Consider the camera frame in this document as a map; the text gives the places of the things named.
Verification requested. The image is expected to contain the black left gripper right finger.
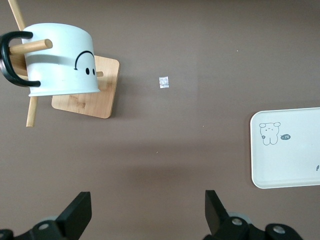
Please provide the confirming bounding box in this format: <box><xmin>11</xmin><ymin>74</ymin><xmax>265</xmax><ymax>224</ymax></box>
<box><xmin>202</xmin><ymin>189</ymin><xmax>304</xmax><ymax>240</ymax></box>

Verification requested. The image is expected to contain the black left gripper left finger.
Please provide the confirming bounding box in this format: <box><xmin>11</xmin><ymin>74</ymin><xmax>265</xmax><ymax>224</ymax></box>
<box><xmin>0</xmin><ymin>191</ymin><xmax>92</xmax><ymax>240</ymax></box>

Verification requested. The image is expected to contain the white smiley face mug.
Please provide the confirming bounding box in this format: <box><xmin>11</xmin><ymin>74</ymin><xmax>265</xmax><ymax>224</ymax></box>
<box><xmin>0</xmin><ymin>22</ymin><xmax>101</xmax><ymax>98</ymax></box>

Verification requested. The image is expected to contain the cream rabbit print tray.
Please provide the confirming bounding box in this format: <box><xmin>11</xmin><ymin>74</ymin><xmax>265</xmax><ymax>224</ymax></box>
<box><xmin>249</xmin><ymin>106</ymin><xmax>320</xmax><ymax>190</ymax></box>

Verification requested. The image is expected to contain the wooden mug rack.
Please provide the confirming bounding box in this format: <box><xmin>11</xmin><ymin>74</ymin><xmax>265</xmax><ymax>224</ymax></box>
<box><xmin>7</xmin><ymin>0</ymin><xmax>121</xmax><ymax>128</ymax></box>

